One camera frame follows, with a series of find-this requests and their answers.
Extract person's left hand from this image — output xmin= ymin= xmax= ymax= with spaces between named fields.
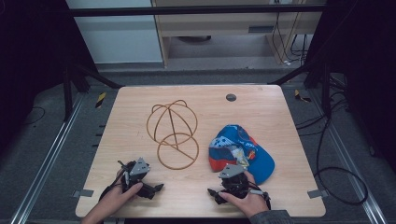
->
xmin=96 ymin=181 xmax=145 ymax=217

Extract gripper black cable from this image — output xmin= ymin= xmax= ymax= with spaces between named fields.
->
xmin=247 ymin=180 xmax=273 ymax=211
xmin=98 ymin=160 xmax=133 ymax=202

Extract thin black floor cable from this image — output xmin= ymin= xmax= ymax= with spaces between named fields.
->
xmin=21 ymin=105 xmax=47 ymax=127

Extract blue and red cap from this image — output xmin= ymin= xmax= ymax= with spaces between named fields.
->
xmin=207 ymin=124 xmax=276 ymax=186

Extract looped black floor cable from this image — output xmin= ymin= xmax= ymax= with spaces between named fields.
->
xmin=294 ymin=90 xmax=370 ymax=207

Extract yellow and black tape strip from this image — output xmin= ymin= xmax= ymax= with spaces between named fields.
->
xmin=94 ymin=91 xmax=107 ymax=109
xmin=293 ymin=89 xmax=313 ymax=104

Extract hanging black desk cables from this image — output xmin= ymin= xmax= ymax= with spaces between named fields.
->
xmin=271 ymin=0 xmax=310 ymax=67

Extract aluminium floor rail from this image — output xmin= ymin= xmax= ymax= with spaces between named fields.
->
xmin=309 ymin=90 xmax=389 ymax=224
xmin=9 ymin=92 xmax=86 ymax=224

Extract person's right hand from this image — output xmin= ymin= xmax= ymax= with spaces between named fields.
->
xmin=218 ymin=170 xmax=271 ymax=219

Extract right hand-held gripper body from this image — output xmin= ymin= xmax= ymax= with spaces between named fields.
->
xmin=218 ymin=163 xmax=250 ymax=200

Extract dark curtain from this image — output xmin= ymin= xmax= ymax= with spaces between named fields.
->
xmin=305 ymin=0 xmax=396 ymax=174
xmin=0 ymin=0 xmax=98 ymax=157

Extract black metal stand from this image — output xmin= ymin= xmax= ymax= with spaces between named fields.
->
xmin=61 ymin=62 xmax=125 ymax=123
xmin=268 ymin=57 xmax=333 ymax=119

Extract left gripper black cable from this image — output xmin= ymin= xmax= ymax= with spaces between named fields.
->
xmin=98 ymin=160 xmax=133 ymax=202

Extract golden wire hat stand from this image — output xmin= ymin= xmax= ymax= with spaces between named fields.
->
xmin=146 ymin=99 xmax=200 ymax=171

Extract white cabinet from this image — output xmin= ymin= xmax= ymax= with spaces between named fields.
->
xmin=64 ymin=0 xmax=164 ymax=65

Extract light wooden desk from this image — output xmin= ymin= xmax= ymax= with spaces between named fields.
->
xmin=151 ymin=0 xmax=325 ymax=68

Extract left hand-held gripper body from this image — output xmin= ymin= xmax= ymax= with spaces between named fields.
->
xmin=120 ymin=157 xmax=151 ymax=199

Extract black horizontal frame bar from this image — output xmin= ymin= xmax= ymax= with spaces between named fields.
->
xmin=68 ymin=4 xmax=327 ymax=18

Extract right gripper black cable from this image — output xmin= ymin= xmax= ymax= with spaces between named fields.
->
xmin=247 ymin=180 xmax=273 ymax=211

